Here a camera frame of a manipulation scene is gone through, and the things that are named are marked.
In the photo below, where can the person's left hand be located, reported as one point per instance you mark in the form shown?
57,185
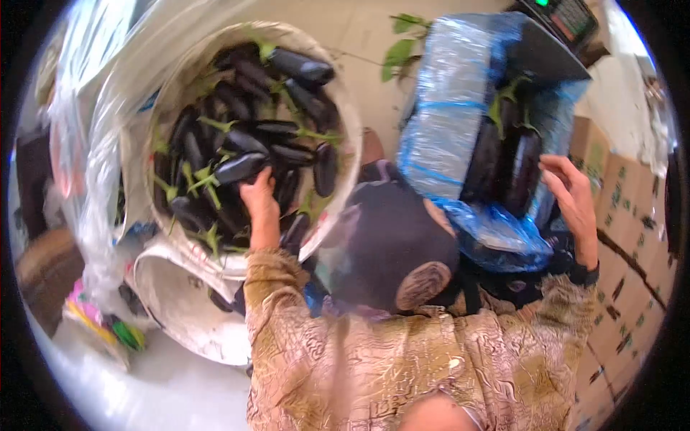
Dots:
260,202

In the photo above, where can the person's right hand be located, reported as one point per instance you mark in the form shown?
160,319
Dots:
575,210

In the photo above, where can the person's right fingers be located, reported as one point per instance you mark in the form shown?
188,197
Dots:
558,172

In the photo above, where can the person's left fingers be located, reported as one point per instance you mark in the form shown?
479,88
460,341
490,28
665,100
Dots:
266,175

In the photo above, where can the dark purple aubergine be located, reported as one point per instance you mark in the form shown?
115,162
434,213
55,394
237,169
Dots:
240,168
520,172
485,159

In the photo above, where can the pile of aubergines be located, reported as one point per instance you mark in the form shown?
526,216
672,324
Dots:
253,140

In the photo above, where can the white plastic bucket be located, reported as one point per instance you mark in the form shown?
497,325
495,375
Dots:
345,161
183,307

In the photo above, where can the black wrist band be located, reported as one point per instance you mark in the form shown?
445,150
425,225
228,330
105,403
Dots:
584,274

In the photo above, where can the stack of printed cartons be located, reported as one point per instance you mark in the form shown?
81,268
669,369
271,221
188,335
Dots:
620,258

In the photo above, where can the blue plastic bag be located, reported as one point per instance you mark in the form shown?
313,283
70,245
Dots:
447,118

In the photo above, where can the grey weighing scale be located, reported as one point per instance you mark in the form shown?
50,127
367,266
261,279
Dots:
555,37

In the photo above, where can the person's legs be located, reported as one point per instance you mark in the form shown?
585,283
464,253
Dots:
388,242

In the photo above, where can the clear plastic bag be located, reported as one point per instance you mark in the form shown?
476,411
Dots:
91,134

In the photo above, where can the green leafy plant stem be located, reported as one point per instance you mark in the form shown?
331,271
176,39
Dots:
401,51

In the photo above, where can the colourful plastic packets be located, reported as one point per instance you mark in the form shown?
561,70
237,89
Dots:
102,323

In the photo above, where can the person's body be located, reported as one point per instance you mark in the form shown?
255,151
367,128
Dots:
409,366

